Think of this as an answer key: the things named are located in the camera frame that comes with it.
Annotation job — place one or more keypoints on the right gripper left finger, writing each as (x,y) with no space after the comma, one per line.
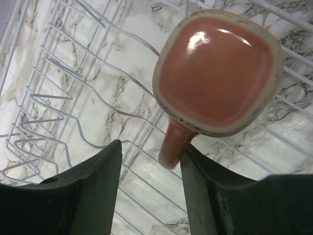
(78,201)

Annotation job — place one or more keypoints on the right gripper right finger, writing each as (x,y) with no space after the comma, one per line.
(222,202)

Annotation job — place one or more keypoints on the pink grey mug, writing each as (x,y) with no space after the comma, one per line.
(214,76)

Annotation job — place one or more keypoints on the white wire dish rack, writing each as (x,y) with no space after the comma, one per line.
(76,75)

